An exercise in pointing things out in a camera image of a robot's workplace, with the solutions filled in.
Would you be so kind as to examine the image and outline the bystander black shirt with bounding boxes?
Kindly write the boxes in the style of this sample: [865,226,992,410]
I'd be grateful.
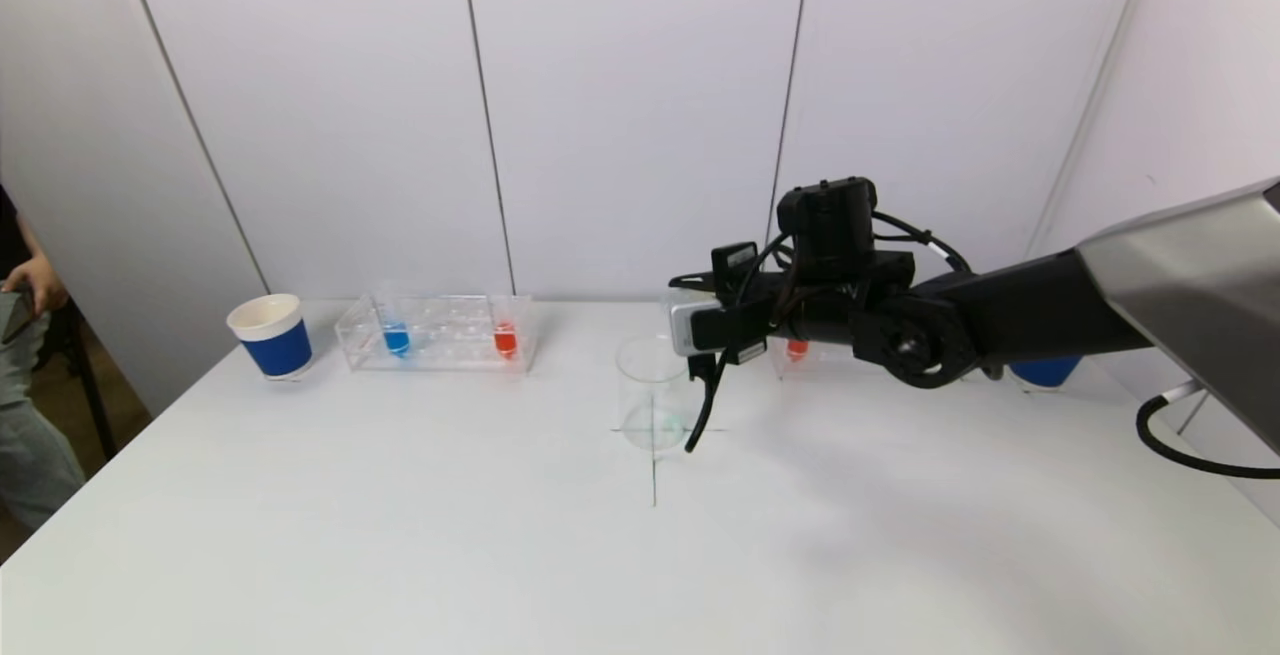
[0,185,23,276]

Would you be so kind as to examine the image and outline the clear glass beaker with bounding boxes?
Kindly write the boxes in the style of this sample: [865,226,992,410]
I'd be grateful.
[614,334,697,453]

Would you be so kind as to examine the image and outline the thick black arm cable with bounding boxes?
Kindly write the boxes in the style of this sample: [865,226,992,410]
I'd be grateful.
[1137,390,1280,481]

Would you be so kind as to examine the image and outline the blue white paper cup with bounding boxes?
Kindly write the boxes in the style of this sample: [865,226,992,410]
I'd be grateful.
[1010,355,1083,392]
[226,294,314,382]

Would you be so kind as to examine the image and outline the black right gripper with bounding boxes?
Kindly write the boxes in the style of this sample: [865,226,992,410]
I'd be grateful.
[668,241,805,366]

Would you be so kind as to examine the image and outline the bystander grey trousers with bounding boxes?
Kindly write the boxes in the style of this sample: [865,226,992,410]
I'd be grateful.
[0,300,86,536]

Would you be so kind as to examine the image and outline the test tube with blue pigment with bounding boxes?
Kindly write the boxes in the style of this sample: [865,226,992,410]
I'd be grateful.
[372,285,413,359]

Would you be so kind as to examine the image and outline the bystander hand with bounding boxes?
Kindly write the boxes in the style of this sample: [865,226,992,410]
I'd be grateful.
[0,255,70,317]

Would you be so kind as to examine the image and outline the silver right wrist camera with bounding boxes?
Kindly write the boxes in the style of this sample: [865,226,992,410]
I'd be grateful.
[667,293,723,358]

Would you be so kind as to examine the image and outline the clear acrylic test tube rack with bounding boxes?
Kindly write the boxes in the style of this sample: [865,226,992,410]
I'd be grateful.
[336,293,536,376]
[766,335,981,382]

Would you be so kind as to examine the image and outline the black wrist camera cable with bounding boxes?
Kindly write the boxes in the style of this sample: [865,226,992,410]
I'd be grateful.
[684,210,973,454]

